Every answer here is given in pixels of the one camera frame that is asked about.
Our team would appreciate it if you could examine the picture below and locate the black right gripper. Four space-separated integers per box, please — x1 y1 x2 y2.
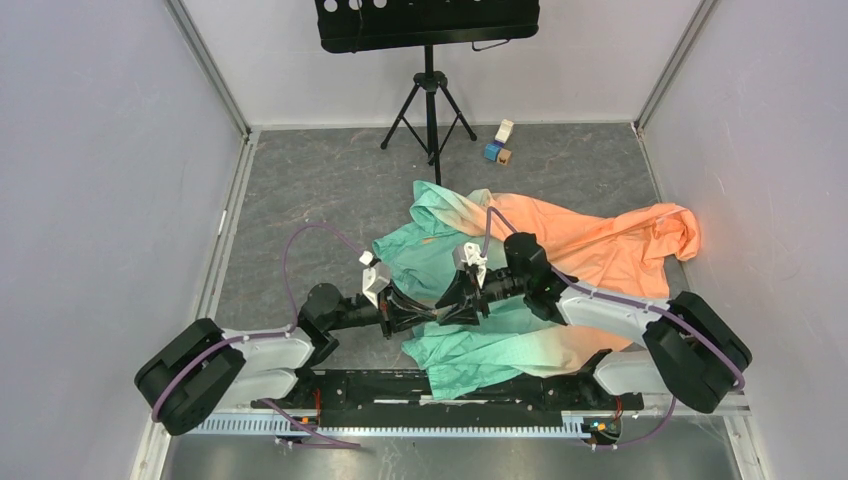
435 267 529 326

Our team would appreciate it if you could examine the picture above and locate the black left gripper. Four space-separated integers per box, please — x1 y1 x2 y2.
325 278 436 339

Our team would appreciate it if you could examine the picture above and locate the green and orange jacket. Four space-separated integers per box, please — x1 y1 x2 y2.
373 181 702 400

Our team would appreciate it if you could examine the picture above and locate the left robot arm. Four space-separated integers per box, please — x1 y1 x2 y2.
134 283 437 436

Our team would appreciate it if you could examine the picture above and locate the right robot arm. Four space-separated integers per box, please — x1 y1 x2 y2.
436 233 752 413

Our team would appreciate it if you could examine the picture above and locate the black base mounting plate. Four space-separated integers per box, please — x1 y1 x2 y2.
273 367 644 427

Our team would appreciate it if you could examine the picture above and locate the brown wooden toy cube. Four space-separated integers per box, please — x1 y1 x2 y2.
496 148 512 165

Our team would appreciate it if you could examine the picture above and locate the blue toy cube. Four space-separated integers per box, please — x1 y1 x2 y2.
484 143 502 162

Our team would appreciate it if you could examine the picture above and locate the white toy block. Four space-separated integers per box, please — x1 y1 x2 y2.
494 119 514 145

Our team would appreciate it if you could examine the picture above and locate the black music stand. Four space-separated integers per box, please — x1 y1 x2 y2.
314 0 541 185

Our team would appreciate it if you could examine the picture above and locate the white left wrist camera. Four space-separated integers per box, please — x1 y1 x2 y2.
359 250 391 307

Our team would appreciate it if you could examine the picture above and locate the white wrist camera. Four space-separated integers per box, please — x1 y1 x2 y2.
359 250 391 307
453 242 488 287

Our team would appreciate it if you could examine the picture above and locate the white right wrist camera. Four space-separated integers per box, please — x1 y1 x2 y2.
453 242 488 287

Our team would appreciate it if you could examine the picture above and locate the grey slotted cable duct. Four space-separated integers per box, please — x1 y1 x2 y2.
188 412 590 440

